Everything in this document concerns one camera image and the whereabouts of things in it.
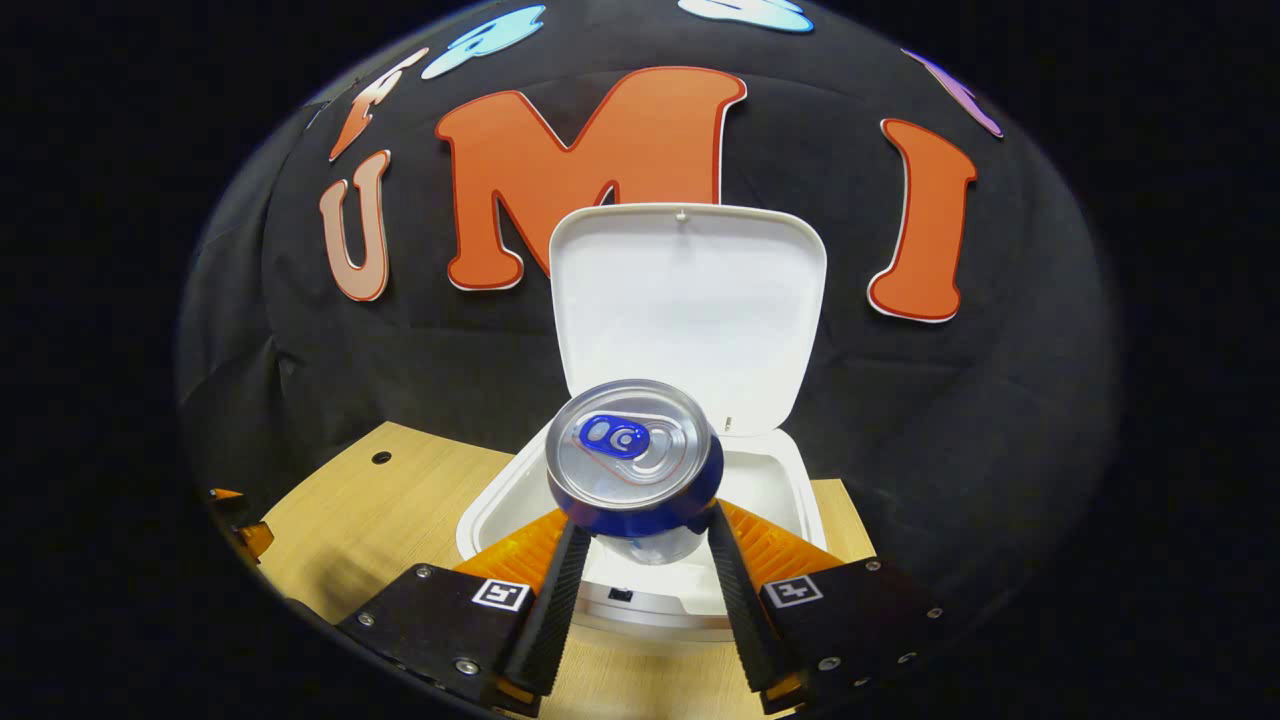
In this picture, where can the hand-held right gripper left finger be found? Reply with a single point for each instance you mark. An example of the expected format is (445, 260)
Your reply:
(555, 620)

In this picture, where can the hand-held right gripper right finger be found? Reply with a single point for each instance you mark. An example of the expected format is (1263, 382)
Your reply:
(740, 620)

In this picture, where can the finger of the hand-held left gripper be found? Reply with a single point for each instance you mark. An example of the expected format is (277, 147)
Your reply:
(257, 538)
(226, 494)

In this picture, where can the blue silver pop can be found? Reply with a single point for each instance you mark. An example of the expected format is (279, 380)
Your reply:
(630, 450)

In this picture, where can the white desktop garbage bin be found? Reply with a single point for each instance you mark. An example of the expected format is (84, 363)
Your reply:
(690, 310)

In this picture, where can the wooden desktop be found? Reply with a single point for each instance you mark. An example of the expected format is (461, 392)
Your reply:
(380, 520)

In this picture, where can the black backdrop cloth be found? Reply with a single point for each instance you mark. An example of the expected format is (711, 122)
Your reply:
(850, 400)

